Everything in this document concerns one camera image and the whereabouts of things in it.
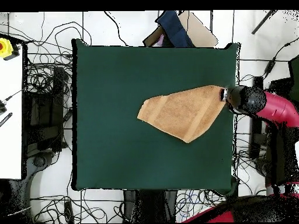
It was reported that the tan terry towel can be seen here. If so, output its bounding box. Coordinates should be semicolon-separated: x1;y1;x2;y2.
137;85;227;144

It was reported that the dark green table cloth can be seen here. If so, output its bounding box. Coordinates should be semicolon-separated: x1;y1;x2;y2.
71;38;241;197

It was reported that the pink cloth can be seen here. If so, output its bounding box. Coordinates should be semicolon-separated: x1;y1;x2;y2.
152;34;164;47

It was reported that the black stand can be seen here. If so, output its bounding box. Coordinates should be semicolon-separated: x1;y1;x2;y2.
25;66;65;153
249;76;293;159

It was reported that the dark blue cloth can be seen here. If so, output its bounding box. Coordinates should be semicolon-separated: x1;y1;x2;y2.
155;10;195;48

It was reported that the brown cardboard box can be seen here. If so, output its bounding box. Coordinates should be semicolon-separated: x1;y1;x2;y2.
142;10;219;48

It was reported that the white table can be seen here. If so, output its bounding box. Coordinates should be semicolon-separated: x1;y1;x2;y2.
0;43;24;180

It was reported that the black ribbed strip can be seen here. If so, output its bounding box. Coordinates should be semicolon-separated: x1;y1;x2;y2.
0;112;13;128

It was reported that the small black device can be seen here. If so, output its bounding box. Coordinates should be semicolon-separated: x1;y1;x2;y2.
0;99;8;116

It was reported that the black rod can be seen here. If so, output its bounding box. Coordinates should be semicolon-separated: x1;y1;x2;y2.
251;9;277;35

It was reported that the yellow emergency stop button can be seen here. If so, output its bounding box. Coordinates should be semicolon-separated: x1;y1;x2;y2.
0;37;20;61

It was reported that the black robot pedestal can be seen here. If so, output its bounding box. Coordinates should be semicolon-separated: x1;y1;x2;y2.
123;189;177;222

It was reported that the black power adapter cable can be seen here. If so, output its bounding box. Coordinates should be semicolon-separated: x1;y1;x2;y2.
262;36;299;79

